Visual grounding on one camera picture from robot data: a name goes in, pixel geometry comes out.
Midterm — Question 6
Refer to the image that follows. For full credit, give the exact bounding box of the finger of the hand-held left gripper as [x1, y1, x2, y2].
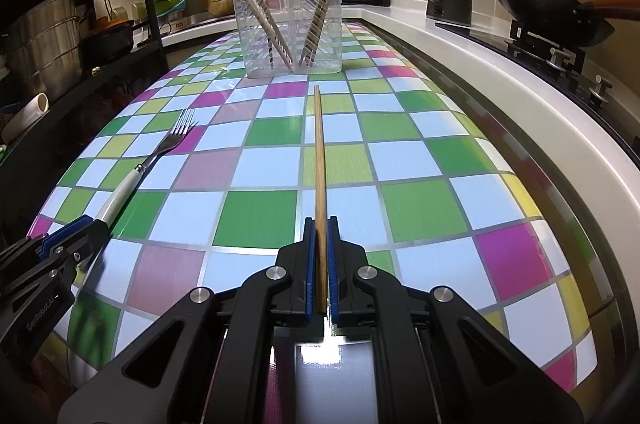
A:
[0, 251, 96, 305]
[0, 214, 109, 271]

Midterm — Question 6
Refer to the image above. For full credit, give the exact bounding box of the clear plastic utensil container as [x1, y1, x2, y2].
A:
[231, 0, 345, 79]

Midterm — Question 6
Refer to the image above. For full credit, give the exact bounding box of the black cooking pot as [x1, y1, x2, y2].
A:
[80, 20, 136, 65]

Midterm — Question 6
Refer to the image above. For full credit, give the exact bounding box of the stainless steel stock pot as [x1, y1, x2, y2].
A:
[5, 0, 83, 102]

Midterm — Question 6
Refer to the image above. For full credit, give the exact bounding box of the black glass gas stove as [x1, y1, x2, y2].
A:
[434, 19, 640, 125]

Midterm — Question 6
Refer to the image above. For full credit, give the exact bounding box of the white plastic tube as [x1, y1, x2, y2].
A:
[2, 93, 51, 142]

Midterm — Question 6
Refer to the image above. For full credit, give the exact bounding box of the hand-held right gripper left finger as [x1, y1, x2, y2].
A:
[57, 217, 316, 424]

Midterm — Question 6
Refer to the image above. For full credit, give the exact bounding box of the white-handled metal fork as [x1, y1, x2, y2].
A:
[92, 107, 201, 227]

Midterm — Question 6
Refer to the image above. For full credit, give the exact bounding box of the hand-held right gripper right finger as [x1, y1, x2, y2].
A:
[330, 217, 583, 424]

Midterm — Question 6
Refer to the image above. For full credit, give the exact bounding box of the checkered table cover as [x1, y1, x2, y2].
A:
[27, 20, 598, 392]

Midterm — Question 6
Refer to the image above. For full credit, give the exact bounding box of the green plastic basin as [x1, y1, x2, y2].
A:
[155, 0, 188, 18]

